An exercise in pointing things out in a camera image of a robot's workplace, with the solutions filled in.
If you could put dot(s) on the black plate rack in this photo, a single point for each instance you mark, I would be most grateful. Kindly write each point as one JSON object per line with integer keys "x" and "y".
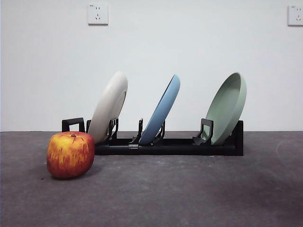
{"x": 165, "y": 149}

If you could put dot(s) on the red and yellow apple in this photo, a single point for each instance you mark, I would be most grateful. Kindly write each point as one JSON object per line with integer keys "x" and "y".
{"x": 71, "y": 156}

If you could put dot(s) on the pale yellow cream plate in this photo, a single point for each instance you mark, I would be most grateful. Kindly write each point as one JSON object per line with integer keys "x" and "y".
{"x": 106, "y": 111}

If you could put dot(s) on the blue plate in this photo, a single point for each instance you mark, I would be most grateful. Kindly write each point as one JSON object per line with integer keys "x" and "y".
{"x": 161, "y": 111}

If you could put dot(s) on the white wall socket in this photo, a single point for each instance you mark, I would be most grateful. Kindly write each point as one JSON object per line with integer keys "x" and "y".
{"x": 296, "y": 15}
{"x": 98, "y": 14}

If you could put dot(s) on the green plate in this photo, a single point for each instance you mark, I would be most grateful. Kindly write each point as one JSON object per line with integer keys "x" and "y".
{"x": 225, "y": 111}

